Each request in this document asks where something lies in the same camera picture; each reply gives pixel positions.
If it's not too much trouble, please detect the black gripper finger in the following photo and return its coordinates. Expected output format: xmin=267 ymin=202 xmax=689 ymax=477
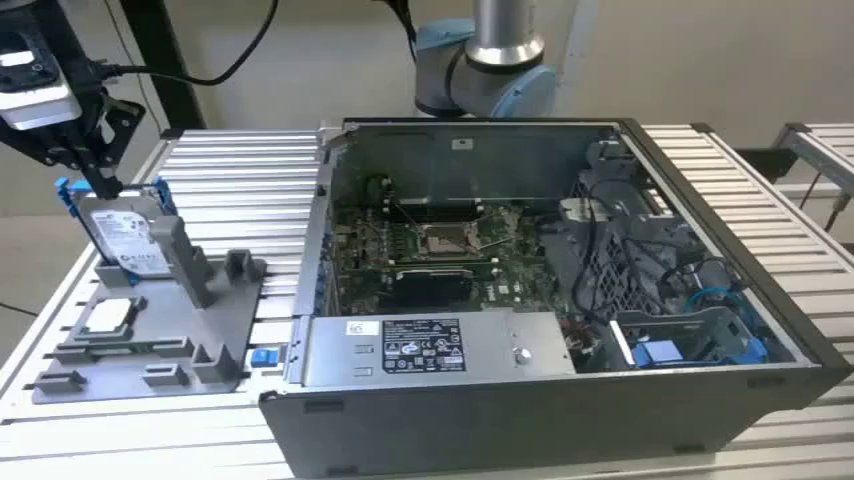
xmin=0 ymin=123 xmax=94 ymax=170
xmin=82 ymin=96 xmax=147 ymax=199

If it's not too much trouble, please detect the grey disk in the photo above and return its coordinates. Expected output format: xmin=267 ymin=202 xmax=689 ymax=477
xmin=51 ymin=174 xmax=173 ymax=279

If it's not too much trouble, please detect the metal disk bay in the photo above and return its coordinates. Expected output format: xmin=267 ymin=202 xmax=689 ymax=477
xmin=610 ymin=307 xmax=768 ymax=374

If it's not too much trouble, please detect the silver CPU chip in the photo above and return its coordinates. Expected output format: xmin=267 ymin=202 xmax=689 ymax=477
xmin=83 ymin=298 xmax=146 ymax=334

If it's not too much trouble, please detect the grey plastic parts rack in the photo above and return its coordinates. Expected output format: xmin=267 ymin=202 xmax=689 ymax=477
xmin=30 ymin=214 xmax=273 ymax=407

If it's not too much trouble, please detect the green RAM stick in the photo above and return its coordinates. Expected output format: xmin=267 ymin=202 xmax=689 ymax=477
xmin=79 ymin=341 xmax=186 ymax=351

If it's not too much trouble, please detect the silver power supply unit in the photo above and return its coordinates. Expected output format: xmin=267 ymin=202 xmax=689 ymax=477
xmin=303 ymin=309 xmax=580 ymax=392

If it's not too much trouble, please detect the CPU socket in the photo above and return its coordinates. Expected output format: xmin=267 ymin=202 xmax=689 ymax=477
xmin=413 ymin=222 xmax=486 ymax=259

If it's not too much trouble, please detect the black graphics card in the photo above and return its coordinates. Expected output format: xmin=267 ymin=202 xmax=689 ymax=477
xmin=391 ymin=269 xmax=474 ymax=309

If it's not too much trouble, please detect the green motherboard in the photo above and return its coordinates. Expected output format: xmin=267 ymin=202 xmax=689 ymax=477
xmin=326 ymin=172 xmax=570 ymax=322

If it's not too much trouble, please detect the black open PC case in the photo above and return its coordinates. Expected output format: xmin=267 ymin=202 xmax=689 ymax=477
xmin=257 ymin=115 xmax=854 ymax=464

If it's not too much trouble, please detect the grey perforated drive cage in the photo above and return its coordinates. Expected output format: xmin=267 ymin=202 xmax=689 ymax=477
xmin=540 ymin=169 xmax=744 ymax=322

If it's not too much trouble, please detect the black box shape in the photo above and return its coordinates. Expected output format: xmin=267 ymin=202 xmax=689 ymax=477
xmin=733 ymin=147 xmax=800 ymax=184

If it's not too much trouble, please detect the metal slat side table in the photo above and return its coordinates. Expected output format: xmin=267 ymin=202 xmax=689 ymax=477
xmin=773 ymin=122 xmax=854 ymax=202

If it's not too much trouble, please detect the black camera cable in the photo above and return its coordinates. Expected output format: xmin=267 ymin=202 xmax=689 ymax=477
xmin=85 ymin=0 xmax=282 ymax=87

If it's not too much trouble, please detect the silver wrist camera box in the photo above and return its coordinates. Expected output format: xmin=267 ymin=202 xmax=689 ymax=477
xmin=0 ymin=29 xmax=83 ymax=133

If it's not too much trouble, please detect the black metal stand post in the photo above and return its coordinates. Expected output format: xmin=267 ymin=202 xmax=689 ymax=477
xmin=142 ymin=0 xmax=207 ymax=132

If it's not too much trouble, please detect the pale blue data wire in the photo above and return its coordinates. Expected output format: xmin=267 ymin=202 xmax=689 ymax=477
xmin=686 ymin=257 xmax=760 ymax=326

